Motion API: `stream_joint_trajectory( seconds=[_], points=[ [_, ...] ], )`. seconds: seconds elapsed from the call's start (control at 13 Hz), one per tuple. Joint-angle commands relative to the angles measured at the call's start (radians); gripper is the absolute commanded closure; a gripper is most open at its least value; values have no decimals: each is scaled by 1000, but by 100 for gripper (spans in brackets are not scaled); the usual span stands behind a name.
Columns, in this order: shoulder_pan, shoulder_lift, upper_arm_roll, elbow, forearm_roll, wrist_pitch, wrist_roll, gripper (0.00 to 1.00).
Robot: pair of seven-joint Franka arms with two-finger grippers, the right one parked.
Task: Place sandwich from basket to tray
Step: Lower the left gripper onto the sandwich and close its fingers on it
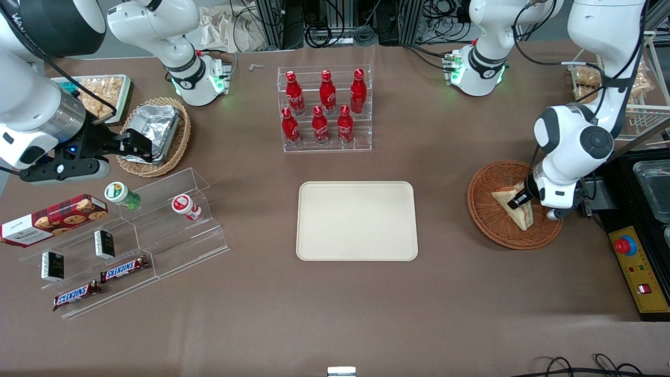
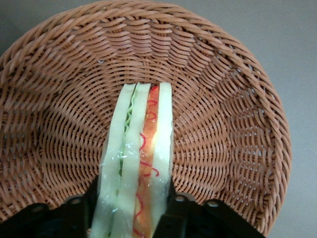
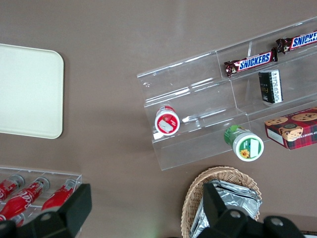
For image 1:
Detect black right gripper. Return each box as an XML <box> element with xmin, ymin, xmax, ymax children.
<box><xmin>55</xmin><ymin>123</ymin><xmax>153</xmax><ymax>163</ymax></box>

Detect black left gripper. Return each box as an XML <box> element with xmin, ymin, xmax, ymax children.
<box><xmin>515</xmin><ymin>170</ymin><xmax>541</xmax><ymax>209</ymax></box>

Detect triangle sandwich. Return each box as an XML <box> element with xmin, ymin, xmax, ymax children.
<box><xmin>491</xmin><ymin>182</ymin><xmax>534</xmax><ymax>231</ymax></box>

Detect oval tan wicker basket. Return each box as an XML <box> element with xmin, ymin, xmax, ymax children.
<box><xmin>116</xmin><ymin>97</ymin><xmax>192</xmax><ymax>178</ymax></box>

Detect round brown wicker basket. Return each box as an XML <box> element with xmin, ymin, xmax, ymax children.
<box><xmin>467</xmin><ymin>160</ymin><xmax>565</xmax><ymax>250</ymax></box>

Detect white tray with teal rim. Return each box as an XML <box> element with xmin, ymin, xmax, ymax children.
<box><xmin>51</xmin><ymin>74</ymin><xmax>133</xmax><ymax>125</ymax></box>

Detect cream rectangular plastic tray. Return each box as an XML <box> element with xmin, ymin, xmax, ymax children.
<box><xmin>296</xmin><ymin>181</ymin><xmax>419</xmax><ymax>262</ymax></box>

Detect silver foil package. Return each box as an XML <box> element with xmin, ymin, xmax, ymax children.
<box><xmin>121</xmin><ymin>104</ymin><xmax>182</xmax><ymax>164</ymax></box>

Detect green cap drink bottle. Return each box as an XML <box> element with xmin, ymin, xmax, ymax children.
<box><xmin>104</xmin><ymin>181</ymin><xmax>141</xmax><ymax>210</ymax></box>

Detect bagged brown fried snacks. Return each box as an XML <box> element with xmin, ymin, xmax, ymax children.
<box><xmin>73</xmin><ymin>77</ymin><xmax>124</xmax><ymax>118</ymax></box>

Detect red cap drink bottle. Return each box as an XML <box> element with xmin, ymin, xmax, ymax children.
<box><xmin>172</xmin><ymin>194</ymin><xmax>202</xmax><ymax>222</ymax></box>

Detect small black chocolate box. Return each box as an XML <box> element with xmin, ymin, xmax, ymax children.
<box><xmin>41</xmin><ymin>251</ymin><xmax>65</xmax><ymax>283</ymax></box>
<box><xmin>94</xmin><ymin>230</ymin><xmax>116</xmax><ymax>260</ymax></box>

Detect black appliance housing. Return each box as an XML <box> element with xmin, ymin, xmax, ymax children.
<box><xmin>597</xmin><ymin>149</ymin><xmax>670</xmax><ymax>247</ymax></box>

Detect clear acrylic step shelf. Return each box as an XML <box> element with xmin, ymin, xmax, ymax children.
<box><xmin>18</xmin><ymin>168</ymin><xmax>231</xmax><ymax>320</ymax></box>

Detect red tartan cookie box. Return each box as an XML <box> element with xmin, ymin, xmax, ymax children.
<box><xmin>0</xmin><ymin>194</ymin><xmax>109</xmax><ymax>247</ymax></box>

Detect Snickers chocolate bar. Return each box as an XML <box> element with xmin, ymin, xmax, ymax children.
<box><xmin>100</xmin><ymin>256</ymin><xmax>150</xmax><ymax>284</ymax></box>
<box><xmin>52</xmin><ymin>280</ymin><xmax>103</xmax><ymax>312</ymax></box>

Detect metal appliance pan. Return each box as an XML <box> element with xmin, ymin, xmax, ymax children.
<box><xmin>632</xmin><ymin>160</ymin><xmax>670</xmax><ymax>226</ymax></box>

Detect yellow panel control box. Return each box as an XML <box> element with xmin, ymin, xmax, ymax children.
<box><xmin>609</xmin><ymin>225</ymin><xmax>670</xmax><ymax>321</ymax></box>

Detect beige cloth bag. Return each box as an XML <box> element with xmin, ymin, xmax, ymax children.
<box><xmin>198</xmin><ymin>4</ymin><xmax>269</xmax><ymax>53</ymax></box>

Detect red cola bottle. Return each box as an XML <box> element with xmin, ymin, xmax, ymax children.
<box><xmin>338</xmin><ymin>104</ymin><xmax>354</xmax><ymax>145</ymax></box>
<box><xmin>285</xmin><ymin>71</ymin><xmax>305</xmax><ymax>116</ymax></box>
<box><xmin>319</xmin><ymin>69</ymin><xmax>337</xmax><ymax>115</ymax></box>
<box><xmin>281</xmin><ymin>107</ymin><xmax>302</xmax><ymax>147</ymax></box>
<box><xmin>350</xmin><ymin>68</ymin><xmax>366</xmax><ymax>114</ymax></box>
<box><xmin>312</xmin><ymin>105</ymin><xmax>330</xmax><ymax>146</ymax></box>

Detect clear acrylic bottle rack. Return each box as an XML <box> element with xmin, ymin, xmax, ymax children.
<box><xmin>277</xmin><ymin>65</ymin><xmax>373</xmax><ymax>153</ymax></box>

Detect grey wrist camera bar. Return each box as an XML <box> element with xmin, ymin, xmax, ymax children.
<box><xmin>20</xmin><ymin>156</ymin><xmax>110</xmax><ymax>185</ymax></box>

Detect white wire rack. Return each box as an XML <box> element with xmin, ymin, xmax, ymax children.
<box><xmin>569</xmin><ymin>30</ymin><xmax>670</xmax><ymax>140</ymax></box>

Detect black floor cable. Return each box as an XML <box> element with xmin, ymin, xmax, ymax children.
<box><xmin>523</xmin><ymin>353</ymin><xmax>647</xmax><ymax>377</ymax></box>

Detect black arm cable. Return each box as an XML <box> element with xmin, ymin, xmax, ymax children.
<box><xmin>513</xmin><ymin>0</ymin><xmax>647</xmax><ymax>173</ymax></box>

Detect black coiled cable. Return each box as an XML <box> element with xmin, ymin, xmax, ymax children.
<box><xmin>304</xmin><ymin>21</ymin><xmax>377</xmax><ymax>49</ymax></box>

